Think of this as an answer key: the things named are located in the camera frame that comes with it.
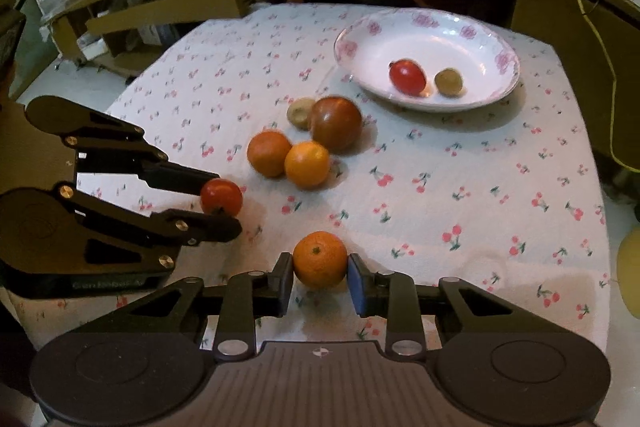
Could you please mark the white floral plate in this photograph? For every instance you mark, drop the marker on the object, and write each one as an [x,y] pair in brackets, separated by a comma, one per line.
[440,42]

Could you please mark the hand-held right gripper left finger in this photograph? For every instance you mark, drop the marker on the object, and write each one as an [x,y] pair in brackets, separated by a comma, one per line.
[282,282]

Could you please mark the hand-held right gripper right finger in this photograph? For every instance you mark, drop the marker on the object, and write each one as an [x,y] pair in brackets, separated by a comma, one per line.
[357,284]

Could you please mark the cherry print tablecloth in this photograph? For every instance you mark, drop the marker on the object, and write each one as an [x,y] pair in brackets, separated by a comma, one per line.
[450,187]

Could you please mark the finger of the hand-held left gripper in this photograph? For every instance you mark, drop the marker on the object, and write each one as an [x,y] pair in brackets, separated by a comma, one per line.
[210,227]
[170,177]

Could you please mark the small red tomato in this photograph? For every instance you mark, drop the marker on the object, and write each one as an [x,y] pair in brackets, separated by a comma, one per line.
[407,77]
[221,198]

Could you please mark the yellow trash bin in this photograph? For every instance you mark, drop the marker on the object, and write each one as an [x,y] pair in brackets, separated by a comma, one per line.
[631,267]

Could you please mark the brown kiwi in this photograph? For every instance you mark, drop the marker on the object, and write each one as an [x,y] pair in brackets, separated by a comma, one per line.
[448,82]
[298,113]

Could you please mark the large dark red tomato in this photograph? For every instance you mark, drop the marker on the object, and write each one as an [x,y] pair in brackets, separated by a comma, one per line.
[336,123]

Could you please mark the mandarin orange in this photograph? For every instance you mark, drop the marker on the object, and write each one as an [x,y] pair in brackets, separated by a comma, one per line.
[320,259]
[307,164]
[267,153]

